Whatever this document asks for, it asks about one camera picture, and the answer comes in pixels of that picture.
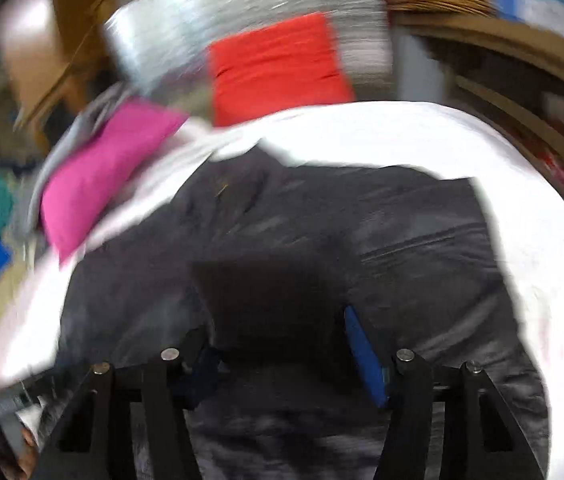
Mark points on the white bed sheet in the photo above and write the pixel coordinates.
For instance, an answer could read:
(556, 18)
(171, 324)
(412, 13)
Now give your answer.
(387, 130)

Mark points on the wooden headboard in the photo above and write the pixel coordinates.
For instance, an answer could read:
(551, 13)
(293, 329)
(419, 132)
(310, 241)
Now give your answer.
(69, 35)

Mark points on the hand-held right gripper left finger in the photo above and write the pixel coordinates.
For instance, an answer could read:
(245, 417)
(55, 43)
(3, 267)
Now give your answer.
(196, 380)

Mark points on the dark grey garment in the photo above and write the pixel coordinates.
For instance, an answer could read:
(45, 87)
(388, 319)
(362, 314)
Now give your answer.
(287, 220)

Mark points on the pink cloth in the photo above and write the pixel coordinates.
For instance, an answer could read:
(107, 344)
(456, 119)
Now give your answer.
(101, 180)

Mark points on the red cloth on table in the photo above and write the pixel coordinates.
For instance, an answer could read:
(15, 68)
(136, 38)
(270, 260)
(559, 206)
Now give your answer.
(277, 70)

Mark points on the grey cloth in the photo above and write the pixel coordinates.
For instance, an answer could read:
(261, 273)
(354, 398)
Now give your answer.
(74, 132)

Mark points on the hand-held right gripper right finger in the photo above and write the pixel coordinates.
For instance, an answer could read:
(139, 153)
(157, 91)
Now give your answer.
(364, 355)

